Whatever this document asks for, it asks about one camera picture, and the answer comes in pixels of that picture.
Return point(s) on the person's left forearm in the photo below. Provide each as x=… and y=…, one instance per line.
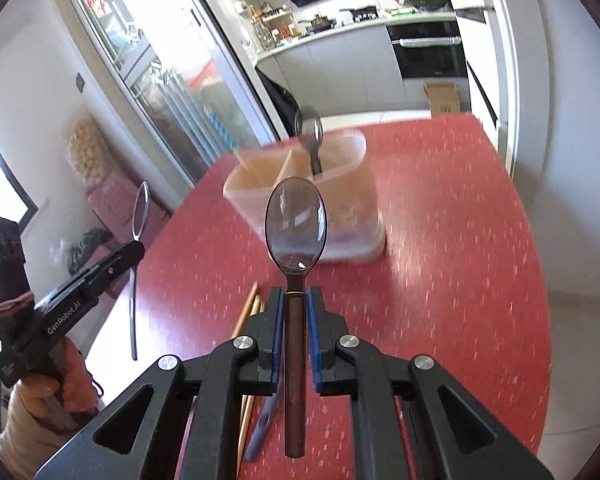
x=30, y=440

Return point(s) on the black plastic bag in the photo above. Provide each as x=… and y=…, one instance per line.
x=87, y=247

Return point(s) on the wall switch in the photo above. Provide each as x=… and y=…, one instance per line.
x=80, y=83

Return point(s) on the translucent plastic utensil container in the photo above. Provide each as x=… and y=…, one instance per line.
x=350, y=195

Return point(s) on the cardboard box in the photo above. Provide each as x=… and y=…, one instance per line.
x=442, y=100

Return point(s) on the black wok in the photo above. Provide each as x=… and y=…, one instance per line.
x=432, y=4

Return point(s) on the pink stool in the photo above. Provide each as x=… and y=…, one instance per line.
x=115, y=205

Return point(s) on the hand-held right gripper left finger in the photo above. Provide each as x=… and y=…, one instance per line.
x=278, y=330

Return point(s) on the black frying pan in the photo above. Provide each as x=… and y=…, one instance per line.
x=364, y=12

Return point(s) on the cooking pot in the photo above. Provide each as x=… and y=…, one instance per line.
x=322, y=22

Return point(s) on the bag of yellow balls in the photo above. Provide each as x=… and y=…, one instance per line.
x=87, y=155

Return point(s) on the black built-in oven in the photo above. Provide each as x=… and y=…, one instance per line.
x=430, y=60

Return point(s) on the white refrigerator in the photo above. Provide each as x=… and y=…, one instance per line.
x=480, y=60

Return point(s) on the sliding glass door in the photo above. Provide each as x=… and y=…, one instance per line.
x=170, y=85

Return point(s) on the person's left hand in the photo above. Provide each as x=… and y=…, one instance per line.
x=75, y=380

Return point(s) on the grey kitchen base cabinets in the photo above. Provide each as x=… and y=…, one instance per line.
x=340, y=75

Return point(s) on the blue patterned utensil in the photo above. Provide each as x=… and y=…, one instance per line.
x=262, y=430

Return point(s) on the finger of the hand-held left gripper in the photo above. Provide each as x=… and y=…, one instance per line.
x=115, y=265

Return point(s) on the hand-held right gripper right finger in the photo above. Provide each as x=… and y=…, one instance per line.
x=314, y=340

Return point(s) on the black trash bag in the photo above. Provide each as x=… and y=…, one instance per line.
x=280, y=105

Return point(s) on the spice rack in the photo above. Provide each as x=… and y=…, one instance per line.
x=275, y=25

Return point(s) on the thin metal spoon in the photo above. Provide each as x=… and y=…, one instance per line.
x=134, y=320

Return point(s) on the window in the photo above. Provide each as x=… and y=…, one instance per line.
x=0, y=180

